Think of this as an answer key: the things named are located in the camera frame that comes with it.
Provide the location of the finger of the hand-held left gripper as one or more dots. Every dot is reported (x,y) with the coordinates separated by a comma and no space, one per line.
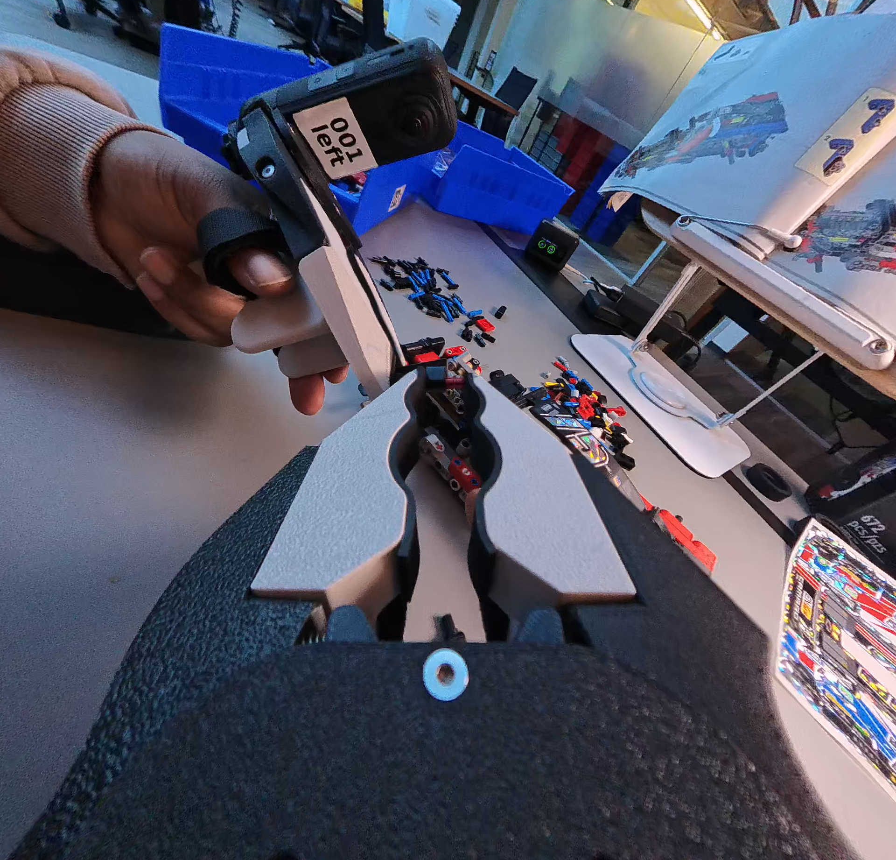
(357,321)

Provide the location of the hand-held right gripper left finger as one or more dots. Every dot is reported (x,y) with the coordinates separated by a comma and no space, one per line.
(336,524)

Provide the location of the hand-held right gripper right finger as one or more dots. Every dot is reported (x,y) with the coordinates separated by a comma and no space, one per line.
(553,531)

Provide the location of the lego car chassis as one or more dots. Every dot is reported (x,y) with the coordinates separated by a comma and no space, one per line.
(455,468)

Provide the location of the person's left forearm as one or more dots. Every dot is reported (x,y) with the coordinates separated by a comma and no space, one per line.
(56,145)

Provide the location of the red flat lego piece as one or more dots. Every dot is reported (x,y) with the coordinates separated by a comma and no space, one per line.
(484,325)

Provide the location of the pile of colourful lego pieces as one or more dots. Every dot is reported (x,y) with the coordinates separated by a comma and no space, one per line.
(595,405)

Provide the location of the black lego tyre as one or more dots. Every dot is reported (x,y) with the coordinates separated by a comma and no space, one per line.
(768,482)

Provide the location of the lego instruction booklet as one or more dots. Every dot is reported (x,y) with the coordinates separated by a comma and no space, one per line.
(742,89)

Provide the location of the person's left hand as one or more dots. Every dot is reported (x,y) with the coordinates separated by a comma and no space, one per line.
(154,202)

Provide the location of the pile of black blue pins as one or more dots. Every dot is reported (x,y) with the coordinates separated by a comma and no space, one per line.
(427,289)

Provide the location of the white storage crate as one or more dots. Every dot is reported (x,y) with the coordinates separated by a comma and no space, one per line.
(420,5)

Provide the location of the blue storage bin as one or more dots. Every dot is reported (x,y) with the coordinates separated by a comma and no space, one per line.
(497,188)

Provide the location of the white book stand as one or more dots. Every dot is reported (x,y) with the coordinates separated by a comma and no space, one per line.
(672,412)

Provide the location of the blue bin with white label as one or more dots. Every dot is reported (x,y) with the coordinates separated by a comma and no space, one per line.
(210,82)

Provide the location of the red and blue storage rack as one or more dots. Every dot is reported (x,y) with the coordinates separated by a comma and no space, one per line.
(581,160)

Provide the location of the black device with green display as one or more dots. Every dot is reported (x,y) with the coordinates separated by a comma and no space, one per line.
(551,246)

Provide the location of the black power adapter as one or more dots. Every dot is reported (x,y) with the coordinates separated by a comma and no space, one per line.
(630,307)

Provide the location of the black padded armrest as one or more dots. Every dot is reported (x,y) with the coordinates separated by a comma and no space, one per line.
(70,293)

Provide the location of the colourful sticker sheet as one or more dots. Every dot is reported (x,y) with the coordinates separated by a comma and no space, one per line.
(840,636)

